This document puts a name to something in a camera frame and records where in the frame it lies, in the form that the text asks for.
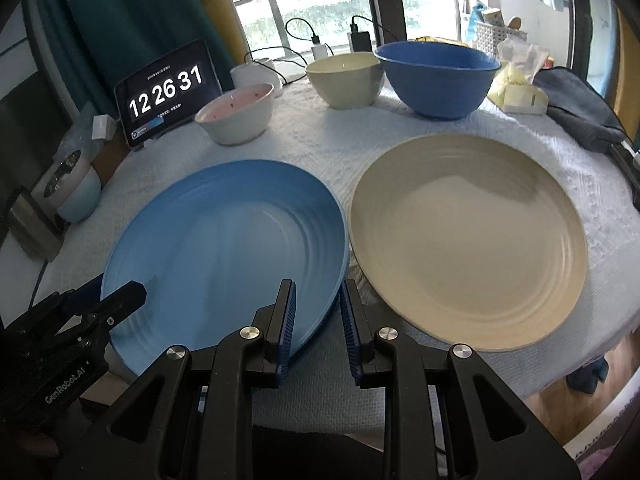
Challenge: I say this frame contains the white desk lamp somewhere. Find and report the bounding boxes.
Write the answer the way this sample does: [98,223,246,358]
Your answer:
[174,0,283,95]

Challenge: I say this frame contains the beige plate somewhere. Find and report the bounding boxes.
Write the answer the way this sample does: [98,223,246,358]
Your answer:
[348,134,588,352]

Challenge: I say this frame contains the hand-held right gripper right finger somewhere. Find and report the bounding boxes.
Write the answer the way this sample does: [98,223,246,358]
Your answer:
[340,280,583,480]

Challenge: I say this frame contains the yellow curtain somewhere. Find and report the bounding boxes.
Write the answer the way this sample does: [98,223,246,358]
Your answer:
[192,0,251,61]

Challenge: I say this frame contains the yellow tissue pack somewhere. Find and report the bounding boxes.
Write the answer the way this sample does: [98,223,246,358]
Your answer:
[487,35,551,115]

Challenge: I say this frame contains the small white box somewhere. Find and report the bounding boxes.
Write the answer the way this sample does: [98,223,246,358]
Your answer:
[91,115,118,141]

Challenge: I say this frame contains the pink and white bowl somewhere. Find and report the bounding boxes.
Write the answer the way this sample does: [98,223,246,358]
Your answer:
[194,82,276,146]

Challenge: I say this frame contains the blue plate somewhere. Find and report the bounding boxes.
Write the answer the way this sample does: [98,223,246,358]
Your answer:
[100,159,350,378]

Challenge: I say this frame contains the white charger plug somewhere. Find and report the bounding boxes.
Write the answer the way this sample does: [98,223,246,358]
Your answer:
[311,35,333,63]

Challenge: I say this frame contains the brown cardboard box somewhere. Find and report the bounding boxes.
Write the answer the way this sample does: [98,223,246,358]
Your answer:
[92,132,127,183]

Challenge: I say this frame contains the cream bowl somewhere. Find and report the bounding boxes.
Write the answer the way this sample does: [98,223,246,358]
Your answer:
[305,52,386,110]

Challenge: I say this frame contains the pastel tumbler cup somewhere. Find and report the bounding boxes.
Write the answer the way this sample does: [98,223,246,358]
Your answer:
[37,150,103,224]

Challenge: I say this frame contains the black charger cable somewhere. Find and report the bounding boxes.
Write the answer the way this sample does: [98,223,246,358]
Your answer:
[285,17,322,45]

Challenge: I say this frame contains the blue bowl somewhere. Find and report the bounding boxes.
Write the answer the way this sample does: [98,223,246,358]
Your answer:
[374,41,502,121]

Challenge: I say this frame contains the balcony railing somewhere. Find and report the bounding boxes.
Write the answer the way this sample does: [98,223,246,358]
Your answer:
[232,0,463,56]

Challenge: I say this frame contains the white perforated basket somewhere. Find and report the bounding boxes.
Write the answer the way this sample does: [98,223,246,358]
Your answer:
[472,21,528,53]

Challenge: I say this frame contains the clear plastic bag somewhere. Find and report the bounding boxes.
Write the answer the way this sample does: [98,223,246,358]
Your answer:
[59,102,101,161]

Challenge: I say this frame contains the teal curtain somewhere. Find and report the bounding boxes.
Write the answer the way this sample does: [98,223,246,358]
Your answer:
[37,0,233,121]

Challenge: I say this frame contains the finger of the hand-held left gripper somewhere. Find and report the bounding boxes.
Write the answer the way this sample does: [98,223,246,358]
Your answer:
[60,281,148,346]
[30,280,105,319]

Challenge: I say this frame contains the blue packet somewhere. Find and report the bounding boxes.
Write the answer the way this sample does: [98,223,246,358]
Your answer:
[467,2,488,43]

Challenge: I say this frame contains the brushed metal box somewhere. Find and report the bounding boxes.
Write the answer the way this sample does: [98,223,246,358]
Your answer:
[5,187,68,263]

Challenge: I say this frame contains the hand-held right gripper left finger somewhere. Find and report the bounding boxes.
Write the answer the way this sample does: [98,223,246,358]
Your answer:
[55,279,298,480]

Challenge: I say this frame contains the grey cloth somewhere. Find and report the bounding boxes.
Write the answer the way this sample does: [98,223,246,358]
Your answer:
[532,66,628,152]

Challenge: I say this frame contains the tablet showing clock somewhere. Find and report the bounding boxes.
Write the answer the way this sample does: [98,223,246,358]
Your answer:
[114,39,223,150]

